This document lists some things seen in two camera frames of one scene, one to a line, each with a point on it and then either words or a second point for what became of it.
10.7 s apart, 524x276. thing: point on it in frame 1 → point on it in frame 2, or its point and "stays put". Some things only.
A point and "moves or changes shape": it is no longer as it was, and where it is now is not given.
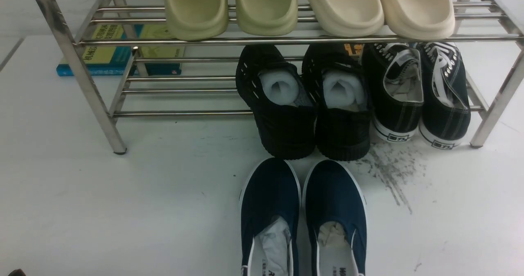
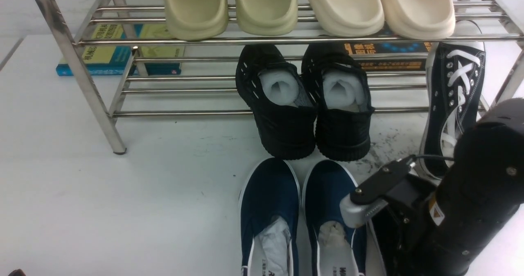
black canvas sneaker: (395, 75) → (376, 263)
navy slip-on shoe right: (335, 207) stays put
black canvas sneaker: (445, 116) moves or changes shape
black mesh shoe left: (285, 112) stays put
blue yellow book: (124, 50) stays put
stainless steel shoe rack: (114, 37) stays put
